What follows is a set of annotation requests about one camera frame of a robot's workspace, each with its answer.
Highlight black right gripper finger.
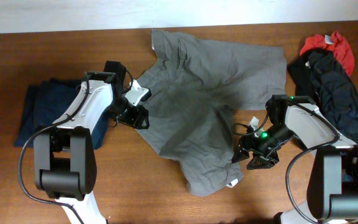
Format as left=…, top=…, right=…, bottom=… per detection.
left=231, top=144, right=249, bottom=164
left=246, top=154, right=279, bottom=170

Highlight grey shorts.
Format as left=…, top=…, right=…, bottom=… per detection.
left=138, top=30, right=287, bottom=197

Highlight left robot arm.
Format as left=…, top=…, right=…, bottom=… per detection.
left=34, top=61, right=152, bottom=223

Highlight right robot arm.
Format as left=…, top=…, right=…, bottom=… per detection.
left=232, top=95, right=358, bottom=224

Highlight folded navy blue garment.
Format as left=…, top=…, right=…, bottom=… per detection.
left=14, top=79, right=114, bottom=149

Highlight black garment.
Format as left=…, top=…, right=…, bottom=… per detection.
left=287, top=49, right=358, bottom=144

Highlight red garment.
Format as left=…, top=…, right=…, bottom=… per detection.
left=300, top=31, right=355, bottom=77

